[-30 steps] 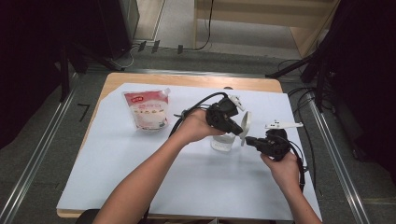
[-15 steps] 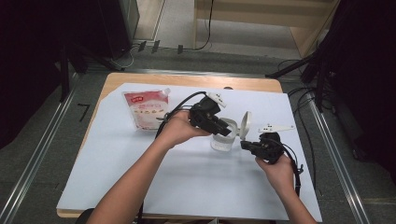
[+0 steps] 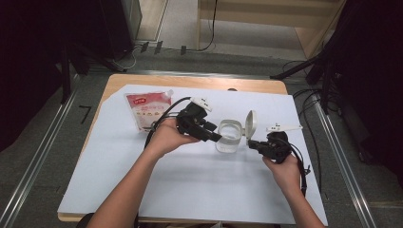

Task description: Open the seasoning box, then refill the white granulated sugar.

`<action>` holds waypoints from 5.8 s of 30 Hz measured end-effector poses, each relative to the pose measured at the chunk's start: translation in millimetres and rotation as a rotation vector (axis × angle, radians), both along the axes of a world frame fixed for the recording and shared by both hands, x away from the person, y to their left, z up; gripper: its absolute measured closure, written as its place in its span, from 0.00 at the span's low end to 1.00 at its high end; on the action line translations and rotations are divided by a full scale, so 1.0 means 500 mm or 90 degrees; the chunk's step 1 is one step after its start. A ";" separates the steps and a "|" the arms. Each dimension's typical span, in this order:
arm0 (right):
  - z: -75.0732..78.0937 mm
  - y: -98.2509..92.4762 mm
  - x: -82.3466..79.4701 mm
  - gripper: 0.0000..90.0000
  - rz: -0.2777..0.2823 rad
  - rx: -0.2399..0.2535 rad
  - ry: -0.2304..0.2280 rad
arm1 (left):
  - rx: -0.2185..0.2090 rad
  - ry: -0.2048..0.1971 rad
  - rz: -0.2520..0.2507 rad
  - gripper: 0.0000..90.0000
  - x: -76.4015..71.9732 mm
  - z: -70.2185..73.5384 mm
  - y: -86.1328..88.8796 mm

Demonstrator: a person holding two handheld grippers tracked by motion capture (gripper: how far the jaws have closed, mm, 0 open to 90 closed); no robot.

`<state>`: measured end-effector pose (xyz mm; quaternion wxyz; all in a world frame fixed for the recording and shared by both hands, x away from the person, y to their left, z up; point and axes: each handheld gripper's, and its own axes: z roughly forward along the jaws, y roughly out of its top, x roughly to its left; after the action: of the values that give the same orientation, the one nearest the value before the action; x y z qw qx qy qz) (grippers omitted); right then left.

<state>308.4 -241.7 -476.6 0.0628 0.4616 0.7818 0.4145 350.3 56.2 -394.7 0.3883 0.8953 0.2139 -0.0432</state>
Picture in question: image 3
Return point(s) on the person's left hand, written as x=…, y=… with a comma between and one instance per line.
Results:
x=168, y=137

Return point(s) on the white sheet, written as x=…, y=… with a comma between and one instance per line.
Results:
x=206, y=190

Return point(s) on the light wooden furniture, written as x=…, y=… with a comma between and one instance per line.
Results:
x=253, y=15

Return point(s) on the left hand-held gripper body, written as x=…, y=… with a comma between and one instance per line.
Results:
x=190, y=118

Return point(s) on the white jar with hinged lid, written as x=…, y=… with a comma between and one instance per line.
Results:
x=226, y=147

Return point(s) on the black cabinet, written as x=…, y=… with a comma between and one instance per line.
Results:
x=114, y=28

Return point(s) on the wooden table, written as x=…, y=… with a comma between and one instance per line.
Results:
x=190, y=81

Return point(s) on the red and white spouted pouch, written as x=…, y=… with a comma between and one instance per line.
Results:
x=145, y=104

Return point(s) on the dark round table grommet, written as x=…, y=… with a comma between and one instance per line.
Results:
x=232, y=89

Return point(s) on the metal floor rail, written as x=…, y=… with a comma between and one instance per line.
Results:
x=348, y=183
x=38, y=158

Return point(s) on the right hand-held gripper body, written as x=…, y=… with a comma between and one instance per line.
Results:
x=277, y=147

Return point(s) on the dark curtain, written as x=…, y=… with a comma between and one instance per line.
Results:
x=31, y=63
x=374, y=79

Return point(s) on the person's dark clothing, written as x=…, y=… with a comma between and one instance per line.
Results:
x=84, y=221

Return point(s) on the black metal stand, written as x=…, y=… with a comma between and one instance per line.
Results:
x=65, y=79
x=324, y=91

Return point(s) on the person's right hand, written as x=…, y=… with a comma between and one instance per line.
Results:
x=285, y=172

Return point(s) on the black floor bracket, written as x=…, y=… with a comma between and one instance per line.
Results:
x=144, y=47
x=183, y=50
x=158, y=47

